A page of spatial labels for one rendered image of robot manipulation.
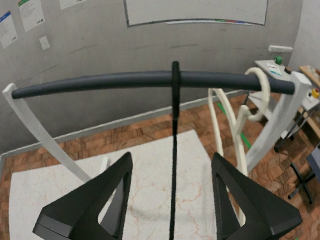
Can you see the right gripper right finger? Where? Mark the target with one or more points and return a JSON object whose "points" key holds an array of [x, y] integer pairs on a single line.
{"points": [[267, 216]]}

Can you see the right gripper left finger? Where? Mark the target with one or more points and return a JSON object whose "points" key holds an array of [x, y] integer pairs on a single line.
{"points": [[76, 213]]}

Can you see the black wire hanger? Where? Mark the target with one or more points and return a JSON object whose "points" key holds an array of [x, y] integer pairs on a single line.
{"points": [[175, 114]]}

